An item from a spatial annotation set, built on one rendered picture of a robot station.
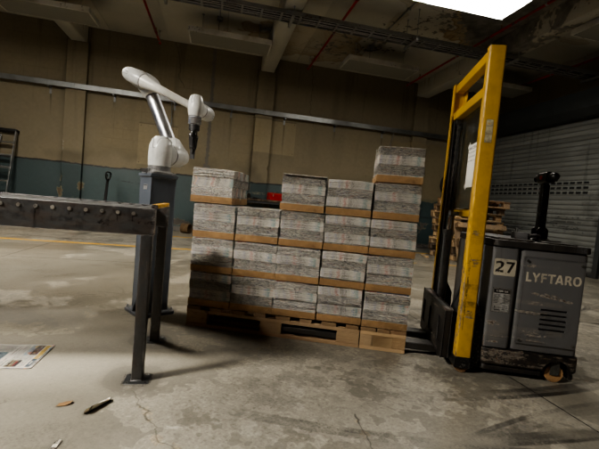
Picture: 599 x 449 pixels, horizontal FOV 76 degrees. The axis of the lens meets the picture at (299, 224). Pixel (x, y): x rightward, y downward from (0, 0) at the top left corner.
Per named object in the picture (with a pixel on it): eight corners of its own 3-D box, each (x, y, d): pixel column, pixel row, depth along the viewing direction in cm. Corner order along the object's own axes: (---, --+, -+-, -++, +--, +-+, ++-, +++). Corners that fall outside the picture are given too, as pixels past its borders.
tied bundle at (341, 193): (326, 213, 282) (330, 182, 281) (367, 216, 279) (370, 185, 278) (324, 214, 245) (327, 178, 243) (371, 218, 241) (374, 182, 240)
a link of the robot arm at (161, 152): (142, 164, 270) (144, 133, 268) (157, 167, 287) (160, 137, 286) (162, 166, 266) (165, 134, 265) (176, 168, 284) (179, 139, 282)
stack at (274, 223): (205, 309, 297) (213, 202, 293) (356, 329, 284) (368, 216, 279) (184, 325, 259) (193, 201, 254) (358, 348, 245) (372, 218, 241)
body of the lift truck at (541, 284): (446, 334, 291) (457, 229, 287) (522, 344, 285) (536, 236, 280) (477, 373, 222) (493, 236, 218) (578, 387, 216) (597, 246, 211)
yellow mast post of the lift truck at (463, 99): (427, 318, 295) (453, 86, 285) (439, 320, 294) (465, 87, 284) (430, 322, 286) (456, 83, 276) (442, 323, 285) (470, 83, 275)
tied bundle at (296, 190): (286, 209, 285) (289, 178, 284) (325, 213, 283) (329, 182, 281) (278, 209, 248) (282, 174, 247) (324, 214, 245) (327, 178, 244)
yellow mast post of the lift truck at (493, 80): (450, 350, 229) (485, 51, 220) (466, 352, 228) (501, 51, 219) (455, 355, 220) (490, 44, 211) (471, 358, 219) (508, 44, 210)
